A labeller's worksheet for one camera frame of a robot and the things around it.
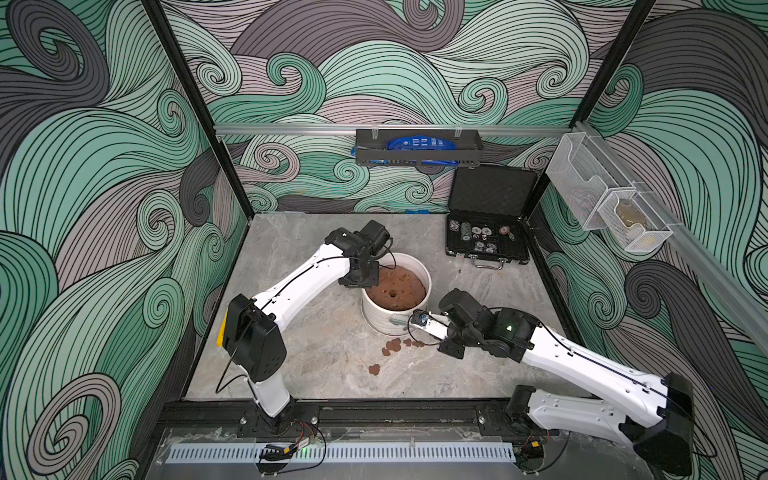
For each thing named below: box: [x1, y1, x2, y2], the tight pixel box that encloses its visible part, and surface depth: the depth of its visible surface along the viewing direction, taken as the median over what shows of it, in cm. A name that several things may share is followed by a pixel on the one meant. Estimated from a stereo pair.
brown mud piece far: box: [382, 338, 402, 356], surface depth 87 cm
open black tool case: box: [445, 165, 538, 270], surface depth 113 cm
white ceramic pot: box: [362, 252, 432, 336], surface depth 87 cm
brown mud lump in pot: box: [366, 265, 426, 311], surface depth 87 cm
